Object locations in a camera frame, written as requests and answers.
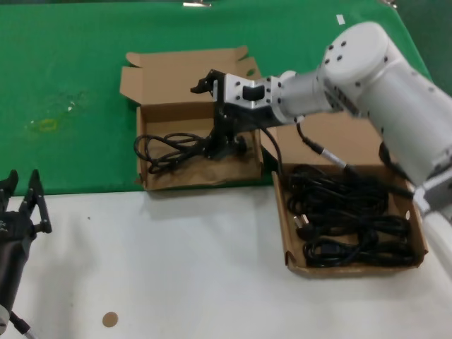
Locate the white paper label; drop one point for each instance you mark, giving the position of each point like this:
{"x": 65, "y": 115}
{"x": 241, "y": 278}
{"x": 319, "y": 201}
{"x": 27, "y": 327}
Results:
{"x": 340, "y": 20}

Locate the round brown sticker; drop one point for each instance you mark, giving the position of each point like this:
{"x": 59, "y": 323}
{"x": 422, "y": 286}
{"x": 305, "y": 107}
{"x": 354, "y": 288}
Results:
{"x": 109, "y": 319}

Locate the cardboard box with intact rim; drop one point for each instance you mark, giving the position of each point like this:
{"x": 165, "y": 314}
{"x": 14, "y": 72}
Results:
{"x": 335, "y": 141}

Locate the metal cloth clip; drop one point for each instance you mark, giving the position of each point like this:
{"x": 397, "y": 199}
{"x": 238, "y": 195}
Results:
{"x": 196, "y": 4}
{"x": 389, "y": 3}

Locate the clear tape scrap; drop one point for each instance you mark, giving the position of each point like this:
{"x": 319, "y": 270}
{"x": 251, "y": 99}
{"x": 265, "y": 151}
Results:
{"x": 70, "y": 104}

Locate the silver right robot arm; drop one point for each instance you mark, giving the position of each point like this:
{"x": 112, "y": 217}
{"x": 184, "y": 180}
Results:
{"x": 388, "y": 88}

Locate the cardboard box with torn rim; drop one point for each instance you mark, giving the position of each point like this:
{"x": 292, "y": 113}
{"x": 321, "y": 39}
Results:
{"x": 183, "y": 176}

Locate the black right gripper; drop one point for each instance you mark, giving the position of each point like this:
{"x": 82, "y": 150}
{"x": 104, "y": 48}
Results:
{"x": 240, "y": 120}

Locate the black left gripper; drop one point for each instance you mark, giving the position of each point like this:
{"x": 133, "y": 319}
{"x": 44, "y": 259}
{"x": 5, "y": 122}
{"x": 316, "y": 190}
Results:
{"x": 12, "y": 247}

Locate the green tablecloth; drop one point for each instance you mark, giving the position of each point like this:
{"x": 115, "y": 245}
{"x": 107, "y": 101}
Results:
{"x": 70, "y": 53}

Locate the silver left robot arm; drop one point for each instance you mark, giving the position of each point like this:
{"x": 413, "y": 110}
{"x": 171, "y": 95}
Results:
{"x": 3, "y": 316}

